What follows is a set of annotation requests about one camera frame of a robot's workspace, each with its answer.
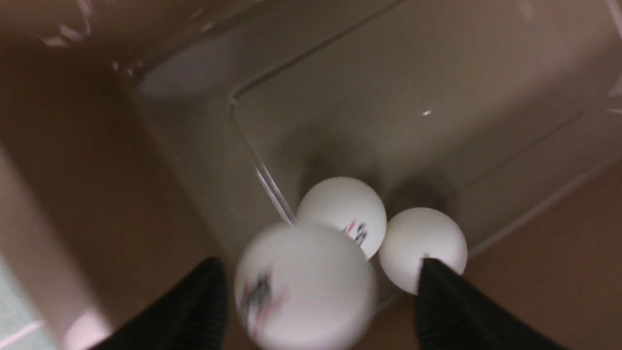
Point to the olive green plastic bin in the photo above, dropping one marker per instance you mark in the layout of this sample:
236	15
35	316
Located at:
139	137

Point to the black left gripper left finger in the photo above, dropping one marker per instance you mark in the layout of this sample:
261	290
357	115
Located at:
191	316

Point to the white table-tennis ball with print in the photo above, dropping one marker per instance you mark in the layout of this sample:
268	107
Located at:
304	287

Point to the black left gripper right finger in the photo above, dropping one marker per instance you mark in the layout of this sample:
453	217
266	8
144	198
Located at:
451	314

